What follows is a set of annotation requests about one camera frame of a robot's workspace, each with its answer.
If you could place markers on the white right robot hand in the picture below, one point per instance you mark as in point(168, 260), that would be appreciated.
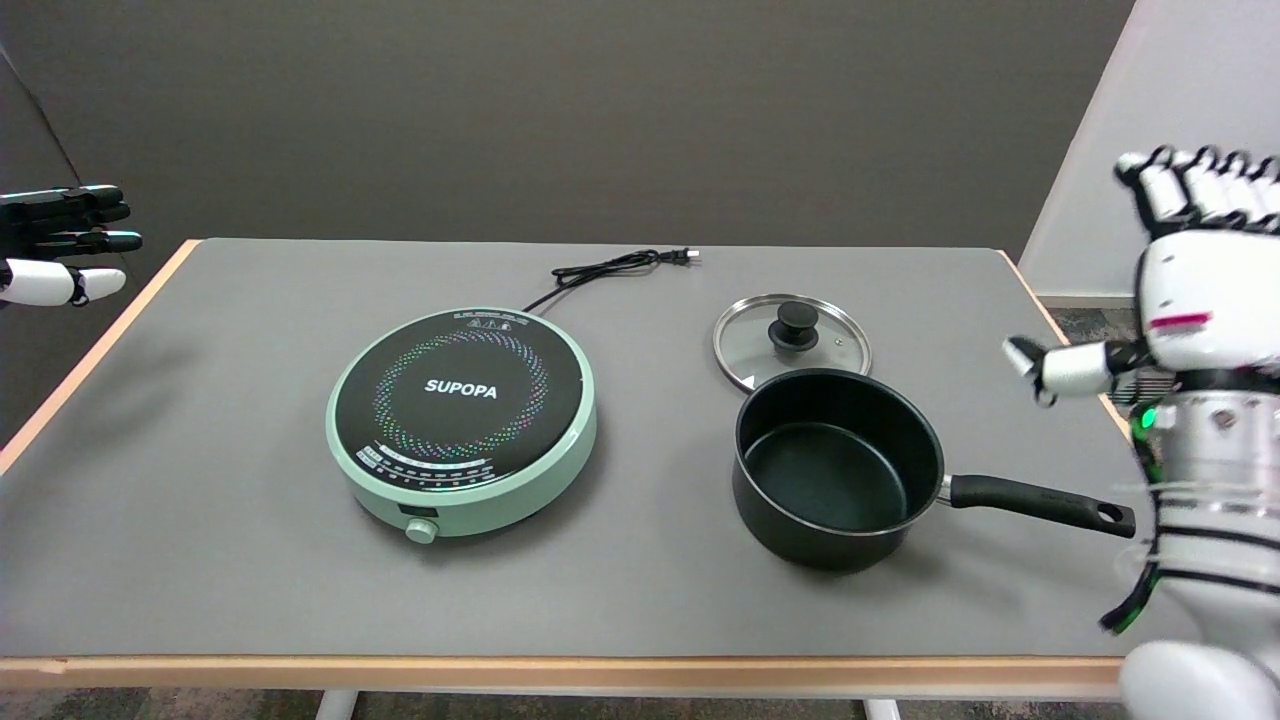
point(1210, 290)

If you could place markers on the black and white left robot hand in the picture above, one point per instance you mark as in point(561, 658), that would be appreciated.
point(40, 282)

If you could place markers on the glass pot lid black knob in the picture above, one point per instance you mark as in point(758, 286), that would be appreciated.
point(835, 335)

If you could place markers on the floor vent grille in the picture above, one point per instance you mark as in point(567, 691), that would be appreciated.
point(1125, 388)

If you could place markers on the grey table mat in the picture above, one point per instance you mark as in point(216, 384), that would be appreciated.
point(200, 500)

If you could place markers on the green round induction cooker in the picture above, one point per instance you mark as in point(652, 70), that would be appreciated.
point(460, 400)

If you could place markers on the white table leg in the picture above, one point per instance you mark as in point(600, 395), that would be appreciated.
point(882, 710)
point(335, 705)

